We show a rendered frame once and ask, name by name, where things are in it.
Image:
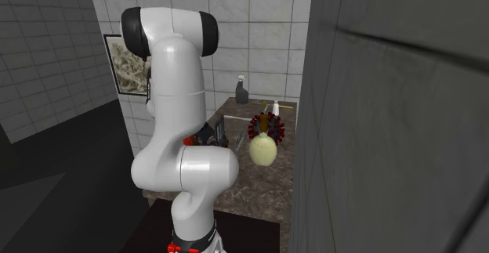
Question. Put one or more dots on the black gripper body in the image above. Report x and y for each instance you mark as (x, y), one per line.
(204, 134)

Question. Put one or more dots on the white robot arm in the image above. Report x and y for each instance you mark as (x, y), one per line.
(179, 92)

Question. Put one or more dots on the dark flat upright panel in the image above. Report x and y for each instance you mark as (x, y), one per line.
(220, 130)

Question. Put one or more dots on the small red object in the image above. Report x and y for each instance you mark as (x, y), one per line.
(187, 141)

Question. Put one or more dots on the grey slim utensil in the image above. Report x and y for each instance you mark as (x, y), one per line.
(239, 141)

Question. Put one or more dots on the dark spray bottle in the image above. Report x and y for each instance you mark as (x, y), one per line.
(241, 93)

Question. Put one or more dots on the cream round bottle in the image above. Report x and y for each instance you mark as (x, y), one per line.
(262, 151)

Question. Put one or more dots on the red and black spiky ball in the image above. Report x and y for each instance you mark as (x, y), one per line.
(277, 128)

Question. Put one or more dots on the small white bottle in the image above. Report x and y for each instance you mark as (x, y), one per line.
(276, 109)

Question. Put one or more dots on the yellow pen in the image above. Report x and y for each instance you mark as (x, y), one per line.
(284, 106)

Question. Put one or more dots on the dark robot stand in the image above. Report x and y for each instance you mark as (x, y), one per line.
(244, 233)

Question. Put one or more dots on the framed wall picture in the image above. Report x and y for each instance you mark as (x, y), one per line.
(128, 71)

